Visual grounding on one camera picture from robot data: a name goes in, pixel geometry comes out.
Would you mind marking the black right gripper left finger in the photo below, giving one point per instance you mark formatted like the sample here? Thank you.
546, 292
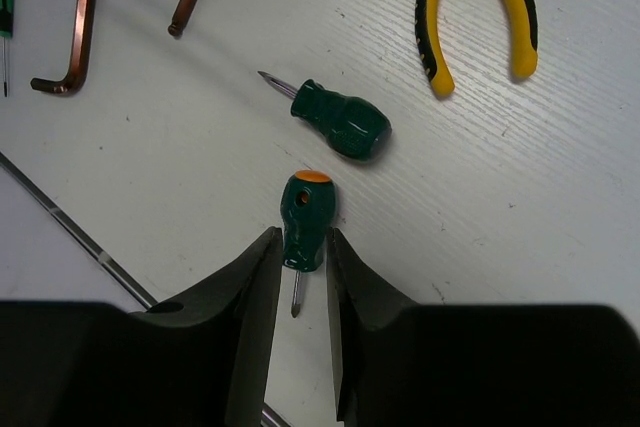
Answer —
38, 347

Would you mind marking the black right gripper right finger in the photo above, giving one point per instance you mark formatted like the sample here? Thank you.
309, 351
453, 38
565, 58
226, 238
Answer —
400, 363

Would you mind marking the yellow black long-nose pliers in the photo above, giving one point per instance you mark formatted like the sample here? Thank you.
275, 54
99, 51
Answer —
523, 20

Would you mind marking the green stubby screwdriver orange cap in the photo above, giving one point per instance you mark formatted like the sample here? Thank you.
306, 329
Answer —
308, 207

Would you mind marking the green stubby flathead screwdriver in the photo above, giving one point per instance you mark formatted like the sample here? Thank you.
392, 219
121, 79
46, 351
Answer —
351, 126

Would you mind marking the large brown hex key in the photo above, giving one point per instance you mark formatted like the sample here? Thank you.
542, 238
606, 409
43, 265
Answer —
78, 66

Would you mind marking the metal table edge rail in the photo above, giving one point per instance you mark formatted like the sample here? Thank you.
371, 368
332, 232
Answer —
75, 232

